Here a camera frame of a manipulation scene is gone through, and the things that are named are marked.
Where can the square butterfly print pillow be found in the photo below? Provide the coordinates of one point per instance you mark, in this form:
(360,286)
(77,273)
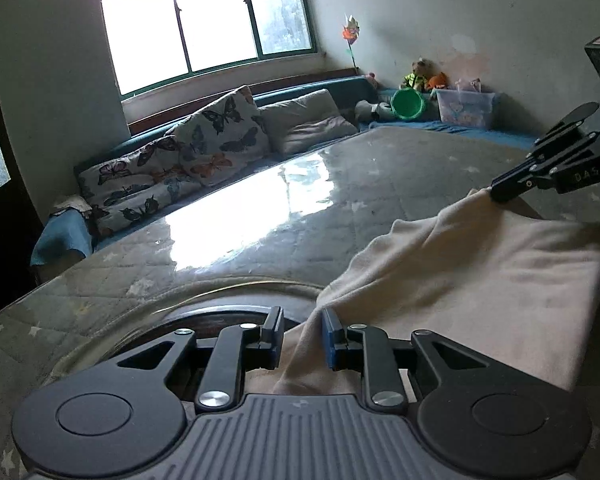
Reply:
(220,135)

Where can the green framed window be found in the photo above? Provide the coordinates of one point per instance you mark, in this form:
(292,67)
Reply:
(205,25)

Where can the brown teddy bear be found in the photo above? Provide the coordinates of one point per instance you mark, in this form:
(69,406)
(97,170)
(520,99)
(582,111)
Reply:
(417,75)

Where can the clear plastic storage box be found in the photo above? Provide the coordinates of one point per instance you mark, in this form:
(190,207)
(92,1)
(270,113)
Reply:
(465,110)

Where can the dark wooden glass door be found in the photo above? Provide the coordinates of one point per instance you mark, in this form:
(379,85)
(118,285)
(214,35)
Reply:
(0,240)

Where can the teal sofa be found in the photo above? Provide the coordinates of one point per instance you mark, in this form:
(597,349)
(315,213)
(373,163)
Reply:
(350,87)

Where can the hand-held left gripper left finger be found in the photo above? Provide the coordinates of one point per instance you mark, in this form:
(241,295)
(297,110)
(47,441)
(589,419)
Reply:
(272,332)

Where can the green plastic bucket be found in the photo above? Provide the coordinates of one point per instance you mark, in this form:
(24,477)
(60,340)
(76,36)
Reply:
(407,105)

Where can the grey pillow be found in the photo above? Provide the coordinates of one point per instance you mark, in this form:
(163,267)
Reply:
(305,122)

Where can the blue towel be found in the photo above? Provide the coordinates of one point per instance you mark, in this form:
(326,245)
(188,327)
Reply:
(62,240)

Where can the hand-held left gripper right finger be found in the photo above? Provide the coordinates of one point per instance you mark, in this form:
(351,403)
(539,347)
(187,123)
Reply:
(330,340)

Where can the colourful pinwheel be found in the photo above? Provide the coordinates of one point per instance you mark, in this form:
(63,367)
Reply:
(350,30)

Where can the long butterfly print pillow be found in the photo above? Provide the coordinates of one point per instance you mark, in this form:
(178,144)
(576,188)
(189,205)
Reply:
(130,180)

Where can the beige cloth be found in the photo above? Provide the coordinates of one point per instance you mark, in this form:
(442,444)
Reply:
(72,205)

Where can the grey plush toy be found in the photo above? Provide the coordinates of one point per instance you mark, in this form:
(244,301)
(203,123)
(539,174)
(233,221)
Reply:
(372,111)

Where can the pink plush toy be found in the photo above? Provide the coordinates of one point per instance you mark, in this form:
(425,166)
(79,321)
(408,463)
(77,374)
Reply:
(371,80)

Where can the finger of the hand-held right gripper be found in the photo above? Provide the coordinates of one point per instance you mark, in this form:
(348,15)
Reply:
(580,165)
(565,127)

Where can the orange plush toy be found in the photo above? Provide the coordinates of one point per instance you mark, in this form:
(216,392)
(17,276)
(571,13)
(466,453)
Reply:
(438,81)

